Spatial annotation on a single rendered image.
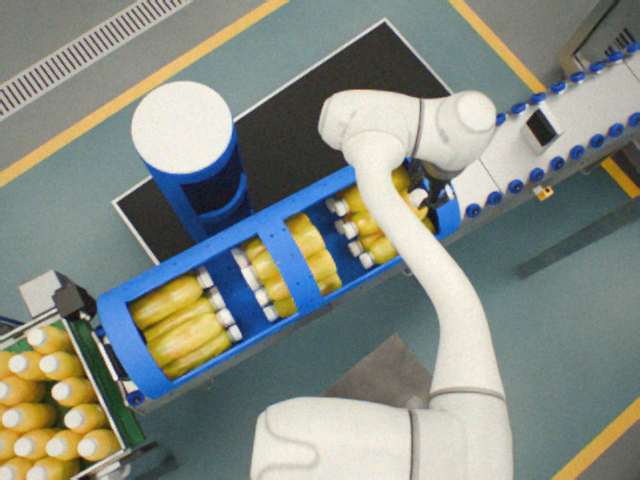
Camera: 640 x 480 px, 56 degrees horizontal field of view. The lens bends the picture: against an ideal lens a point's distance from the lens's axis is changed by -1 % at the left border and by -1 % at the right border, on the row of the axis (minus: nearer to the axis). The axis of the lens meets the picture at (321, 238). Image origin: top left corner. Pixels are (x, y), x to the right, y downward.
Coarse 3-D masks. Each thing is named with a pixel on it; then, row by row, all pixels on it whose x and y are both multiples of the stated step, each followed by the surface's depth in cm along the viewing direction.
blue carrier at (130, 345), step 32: (320, 192) 147; (256, 224) 144; (320, 224) 168; (448, 224) 151; (192, 256) 142; (224, 256) 161; (288, 256) 139; (352, 256) 167; (128, 288) 140; (224, 288) 164; (288, 288) 140; (352, 288) 152; (128, 320) 134; (256, 320) 160; (288, 320) 146; (128, 352) 133; (160, 384) 138
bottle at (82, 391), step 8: (72, 384) 145; (80, 384) 148; (88, 384) 153; (72, 392) 144; (80, 392) 147; (88, 392) 151; (56, 400) 146; (64, 400) 144; (72, 400) 145; (80, 400) 148; (88, 400) 153; (96, 400) 160
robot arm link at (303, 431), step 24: (288, 408) 75; (312, 408) 74; (336, 408) 74; (360, 408) 74; (384, 408) 75; (264, 432) 73; (288, 432) 72; (312, 432) 71; (336, 432) 71; (360, 432) 71; (384, 432) 71; (408, 432) 72; (264, 456) 72; (288, 456) 71; (312, 456) 70; (336, 456) 70; (360, 456) 70; (384, 456) 70; (408, 456) 70
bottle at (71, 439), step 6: (60, 432) 144; (66, 432) 144; (72, 432) 145; (54, 438) 142; (60, 438) 141; (66, 438) 142; (72, 438) 143; (78, 438) 146; (66, 444) 141; (72, 444) 143; (66, 450) 141; (72, 450) 143; (54, 456) 141; (60, 456) 141; (66, 456) 142; (72, 456) 144; (78, 456) 149
